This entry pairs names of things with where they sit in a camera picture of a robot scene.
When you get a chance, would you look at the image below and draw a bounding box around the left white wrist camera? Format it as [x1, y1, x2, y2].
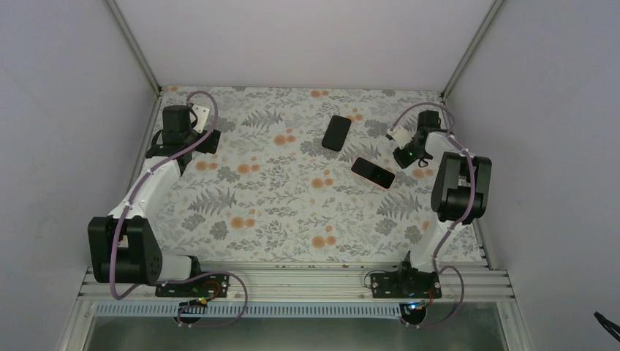
[191, 104, 211, 133]

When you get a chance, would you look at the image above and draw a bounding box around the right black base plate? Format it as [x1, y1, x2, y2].
[370, 271, 442, 300]

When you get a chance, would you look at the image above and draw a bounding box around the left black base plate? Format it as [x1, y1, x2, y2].
[155, 273, 230, 298]

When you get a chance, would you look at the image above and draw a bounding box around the black object at edge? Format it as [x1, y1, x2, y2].
[594, 312, 620, 341]

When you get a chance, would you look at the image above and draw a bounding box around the aluminium rail frame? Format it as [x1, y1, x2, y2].
[77, 261, 515, 303]

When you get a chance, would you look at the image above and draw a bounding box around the slotted cable duct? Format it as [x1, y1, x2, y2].
[94, 301, 401, 319]

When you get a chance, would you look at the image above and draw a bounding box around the black phone-shaped object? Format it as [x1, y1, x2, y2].
[321, 116, 352, 152]

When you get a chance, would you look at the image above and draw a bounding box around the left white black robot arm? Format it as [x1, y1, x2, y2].
[87, 103, 221, 296]

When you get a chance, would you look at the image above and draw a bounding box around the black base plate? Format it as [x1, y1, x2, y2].
[370, 271, 442, 300]
[155, 273, 230, 298]

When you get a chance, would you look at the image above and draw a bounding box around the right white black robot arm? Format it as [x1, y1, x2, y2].
[387, 110, 492, 273]

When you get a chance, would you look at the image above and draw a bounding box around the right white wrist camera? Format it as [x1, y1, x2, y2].
[387, 126, 412, 149]

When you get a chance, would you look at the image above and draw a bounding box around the floral patterned table mat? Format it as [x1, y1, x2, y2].
[150, 86, 442, 263]

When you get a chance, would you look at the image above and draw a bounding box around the black smartphone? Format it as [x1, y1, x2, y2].
[351, 157, 396, 189]

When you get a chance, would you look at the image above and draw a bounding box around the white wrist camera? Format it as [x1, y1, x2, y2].
[191, 104, 211, 133]
[387, 126, 412, 149]

